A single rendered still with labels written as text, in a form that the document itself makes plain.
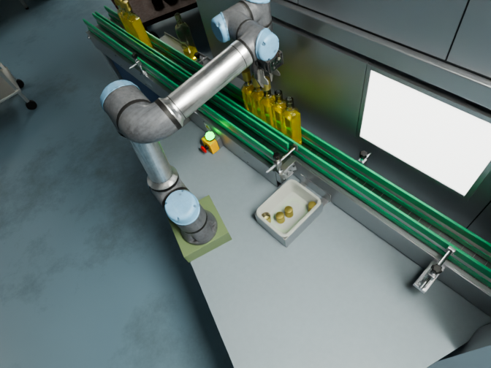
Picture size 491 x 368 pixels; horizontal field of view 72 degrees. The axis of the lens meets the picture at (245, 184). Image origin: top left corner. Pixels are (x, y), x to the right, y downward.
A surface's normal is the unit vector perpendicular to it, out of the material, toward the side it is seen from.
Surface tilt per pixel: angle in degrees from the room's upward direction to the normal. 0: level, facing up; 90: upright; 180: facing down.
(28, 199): 0
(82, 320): 0
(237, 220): 0
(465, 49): 90
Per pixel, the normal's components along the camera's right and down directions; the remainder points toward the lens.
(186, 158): -0.17, -0.53
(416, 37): -0.72, 0.65
